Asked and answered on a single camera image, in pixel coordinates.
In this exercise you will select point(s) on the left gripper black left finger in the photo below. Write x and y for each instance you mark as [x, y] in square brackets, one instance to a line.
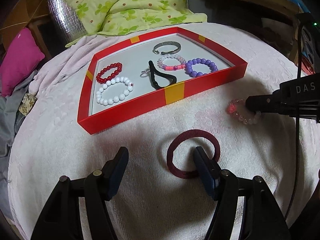
[60, 216]

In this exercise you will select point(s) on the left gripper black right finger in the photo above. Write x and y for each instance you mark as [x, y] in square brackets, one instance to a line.
[261, 218]

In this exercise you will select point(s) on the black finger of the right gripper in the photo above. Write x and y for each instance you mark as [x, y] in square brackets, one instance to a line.
[270, 103]

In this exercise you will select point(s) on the pale pink blanket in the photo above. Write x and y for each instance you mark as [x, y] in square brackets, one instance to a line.
[152, 203]

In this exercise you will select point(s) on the silver metal bangle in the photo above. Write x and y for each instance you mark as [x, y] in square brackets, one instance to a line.
[166, 43]

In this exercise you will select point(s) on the grey bedsheet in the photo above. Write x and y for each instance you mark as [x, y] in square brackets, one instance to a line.
[11, 120]

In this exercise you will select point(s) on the floral patterned cloth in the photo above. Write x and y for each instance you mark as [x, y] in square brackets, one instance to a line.
[27, 104]

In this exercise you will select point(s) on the red cardboard tray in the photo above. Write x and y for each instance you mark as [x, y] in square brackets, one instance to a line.
[134, 54]

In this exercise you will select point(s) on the magenta pillow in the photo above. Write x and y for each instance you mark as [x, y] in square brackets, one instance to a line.
[21, 59]

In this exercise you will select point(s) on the green clover quilt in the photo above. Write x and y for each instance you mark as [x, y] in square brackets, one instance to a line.
[122, 17]

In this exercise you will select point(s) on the silver foil mat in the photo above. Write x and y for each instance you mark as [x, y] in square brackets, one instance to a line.
[66, 20]

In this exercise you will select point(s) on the orange wooden cabinet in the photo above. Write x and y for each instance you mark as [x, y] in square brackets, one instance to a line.
[31, 14]

